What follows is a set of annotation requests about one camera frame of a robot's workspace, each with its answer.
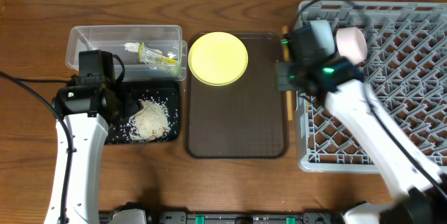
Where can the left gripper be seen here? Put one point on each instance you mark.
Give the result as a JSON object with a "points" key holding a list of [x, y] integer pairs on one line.
{"points": [[123, 109]]}

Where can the wooden chopstick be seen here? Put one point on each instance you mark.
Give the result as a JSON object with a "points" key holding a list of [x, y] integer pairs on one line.
{"points": [[290, 95], [284, 44]]}

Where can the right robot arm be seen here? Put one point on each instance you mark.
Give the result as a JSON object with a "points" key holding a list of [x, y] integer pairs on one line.
{"points": [[323, 64]]}

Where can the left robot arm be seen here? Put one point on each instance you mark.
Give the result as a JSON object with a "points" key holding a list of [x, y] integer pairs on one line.
{"points": [[86, 112]]}

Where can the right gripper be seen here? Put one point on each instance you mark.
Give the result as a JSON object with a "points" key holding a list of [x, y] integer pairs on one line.
{"points": [[286, 77]]}

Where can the black plastic bin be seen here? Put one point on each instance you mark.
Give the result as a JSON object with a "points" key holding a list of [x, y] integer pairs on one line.
{"points": [[139, 87]]}

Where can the dark brown serving tray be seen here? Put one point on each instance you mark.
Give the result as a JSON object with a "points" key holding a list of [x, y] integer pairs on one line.
{"points": [[244, 119]]}

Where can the white bowl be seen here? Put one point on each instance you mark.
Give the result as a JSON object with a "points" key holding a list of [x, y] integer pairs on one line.
{"points": [[351, 44]]}

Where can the light blue bowl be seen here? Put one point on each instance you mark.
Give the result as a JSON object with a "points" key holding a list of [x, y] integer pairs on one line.
{"points": [[323, 34]]}

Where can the green snack wrapper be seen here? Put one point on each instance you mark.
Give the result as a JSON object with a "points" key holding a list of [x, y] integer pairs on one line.
{"points": [[154, 58]]}

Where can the grey dishwasher rack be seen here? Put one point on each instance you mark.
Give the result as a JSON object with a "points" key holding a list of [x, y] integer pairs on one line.
{"points": [[406, 67]]}

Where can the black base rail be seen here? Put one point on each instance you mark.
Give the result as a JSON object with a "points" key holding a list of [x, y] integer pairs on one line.
{"points": [[179, 217]]}

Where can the clear plastic bin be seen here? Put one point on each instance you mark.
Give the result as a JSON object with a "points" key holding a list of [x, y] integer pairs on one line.
{"points": [[163, 39]]}

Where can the yellow plate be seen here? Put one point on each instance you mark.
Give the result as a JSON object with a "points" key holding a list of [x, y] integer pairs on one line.
{"points": [[218, 58]]}

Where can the rice and food scraps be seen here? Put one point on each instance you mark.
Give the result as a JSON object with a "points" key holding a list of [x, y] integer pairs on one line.
{"points": [[158, 120]]}

